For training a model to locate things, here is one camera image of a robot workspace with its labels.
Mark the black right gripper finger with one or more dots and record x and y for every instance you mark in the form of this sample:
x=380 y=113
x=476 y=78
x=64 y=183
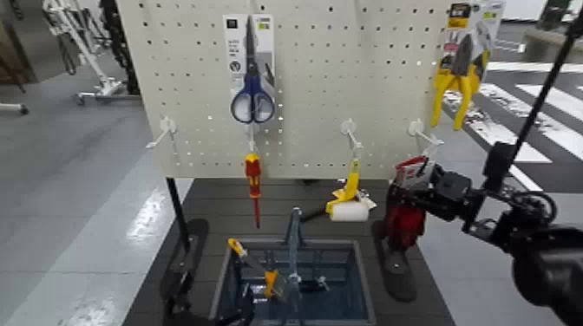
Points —
x=410 y=198

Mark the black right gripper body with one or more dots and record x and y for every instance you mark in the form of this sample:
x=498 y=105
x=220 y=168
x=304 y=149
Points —
x=451 y=191

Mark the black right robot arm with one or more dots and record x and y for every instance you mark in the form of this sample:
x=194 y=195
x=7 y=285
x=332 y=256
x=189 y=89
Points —
x=546 y=255

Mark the blue grey crate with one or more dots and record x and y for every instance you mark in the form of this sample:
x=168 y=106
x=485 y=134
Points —
x=337 y=305

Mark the white pegboard hook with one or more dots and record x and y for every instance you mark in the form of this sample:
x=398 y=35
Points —
x=251 y=141
x=415 y=128
x=349 y=127
x=167 y=125

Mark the black pegboard stand leg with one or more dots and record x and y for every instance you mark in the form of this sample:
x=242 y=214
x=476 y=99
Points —
x=180 y=214
x=398 y=273

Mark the yellow pliers in package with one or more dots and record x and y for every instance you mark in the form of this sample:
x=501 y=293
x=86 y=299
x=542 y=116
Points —
x=464 y=86

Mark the beige pegboard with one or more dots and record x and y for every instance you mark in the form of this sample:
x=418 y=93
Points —
x=319 y=68

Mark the red yellow screwdriver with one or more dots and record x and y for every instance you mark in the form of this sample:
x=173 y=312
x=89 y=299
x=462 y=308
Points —
x=252 y=173

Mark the yellow grey utility knife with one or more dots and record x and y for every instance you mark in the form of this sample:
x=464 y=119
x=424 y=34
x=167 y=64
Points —
x=237 y=248

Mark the blue scissors on card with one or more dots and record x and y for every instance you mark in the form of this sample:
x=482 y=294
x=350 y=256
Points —
x=252 y=86

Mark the white wheeled stand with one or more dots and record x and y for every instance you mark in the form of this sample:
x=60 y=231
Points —
x=107 y=86

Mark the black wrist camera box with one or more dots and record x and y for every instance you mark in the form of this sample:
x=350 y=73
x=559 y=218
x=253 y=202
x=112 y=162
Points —
x=498 y=166

